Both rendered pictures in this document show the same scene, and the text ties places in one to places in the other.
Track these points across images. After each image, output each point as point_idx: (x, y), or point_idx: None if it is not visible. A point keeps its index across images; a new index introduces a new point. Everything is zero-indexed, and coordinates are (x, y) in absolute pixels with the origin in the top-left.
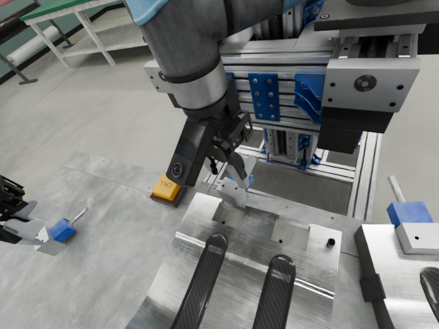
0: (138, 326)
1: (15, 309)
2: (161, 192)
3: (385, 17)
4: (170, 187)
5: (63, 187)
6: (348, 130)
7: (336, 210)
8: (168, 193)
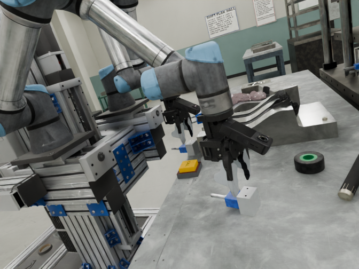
0: (253, 125)
1: (311, 201)
2: (194, 162)
3: (140, 103)
4: (189, 161)
5: (186, 258)
6: (160, 140)
7: None
8: (194, 160)
